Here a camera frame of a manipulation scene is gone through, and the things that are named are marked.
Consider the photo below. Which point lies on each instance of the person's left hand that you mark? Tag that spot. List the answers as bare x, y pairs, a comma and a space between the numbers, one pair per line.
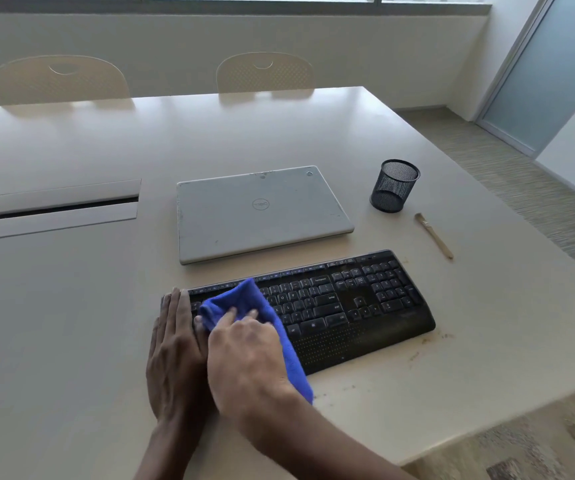
175, 364

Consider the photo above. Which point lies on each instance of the person's right hand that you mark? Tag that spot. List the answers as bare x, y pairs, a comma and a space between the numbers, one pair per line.
247, 364

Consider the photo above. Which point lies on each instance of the blue microfibre cloth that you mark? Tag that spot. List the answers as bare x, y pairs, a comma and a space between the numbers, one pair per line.
287, 344

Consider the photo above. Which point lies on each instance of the black keyboard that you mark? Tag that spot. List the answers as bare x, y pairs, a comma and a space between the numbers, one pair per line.
357, 304

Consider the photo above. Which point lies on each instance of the small wooden brush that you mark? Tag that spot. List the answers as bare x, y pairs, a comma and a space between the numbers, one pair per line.
435, 237

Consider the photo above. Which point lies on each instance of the person's right forearm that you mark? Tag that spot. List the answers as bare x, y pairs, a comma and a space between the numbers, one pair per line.
317, 444

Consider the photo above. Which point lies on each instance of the silver laptop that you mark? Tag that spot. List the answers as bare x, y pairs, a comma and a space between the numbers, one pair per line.
257, 214

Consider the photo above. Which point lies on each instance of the black mesh pen holder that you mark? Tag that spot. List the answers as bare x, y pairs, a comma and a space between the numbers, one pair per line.
394, 187

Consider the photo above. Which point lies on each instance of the cream perforated chair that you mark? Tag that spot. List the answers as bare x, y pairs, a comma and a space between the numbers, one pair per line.
265, 74
60, 82

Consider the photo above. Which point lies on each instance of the frosted glass door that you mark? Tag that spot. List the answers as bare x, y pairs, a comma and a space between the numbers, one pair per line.
547, 74

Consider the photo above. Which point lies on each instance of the grey window frame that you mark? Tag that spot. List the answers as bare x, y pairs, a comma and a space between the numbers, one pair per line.
217, 4

